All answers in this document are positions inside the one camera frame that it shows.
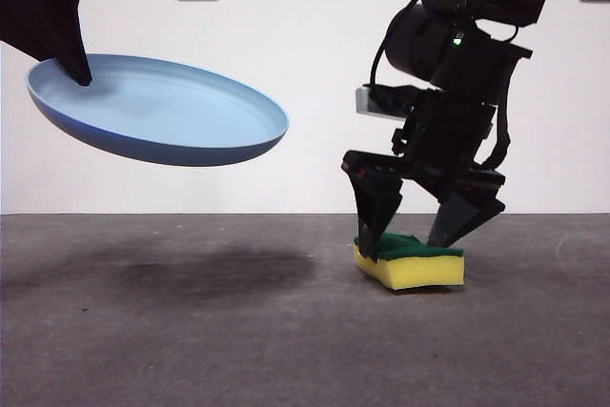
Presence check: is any yellow green scouring sponge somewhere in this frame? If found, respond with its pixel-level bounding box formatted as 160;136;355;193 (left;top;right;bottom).
353;233;466;293

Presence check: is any light blue round plate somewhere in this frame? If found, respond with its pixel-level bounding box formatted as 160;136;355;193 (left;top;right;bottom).
26;53;291;168

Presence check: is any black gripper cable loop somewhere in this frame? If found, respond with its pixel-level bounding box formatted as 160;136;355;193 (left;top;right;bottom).
485;104;515;171

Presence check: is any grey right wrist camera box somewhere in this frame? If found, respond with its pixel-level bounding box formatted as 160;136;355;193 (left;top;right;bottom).
355;85;412;120

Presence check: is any black camera cable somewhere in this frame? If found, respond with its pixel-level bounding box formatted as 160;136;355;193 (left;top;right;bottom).
369;0;461;90

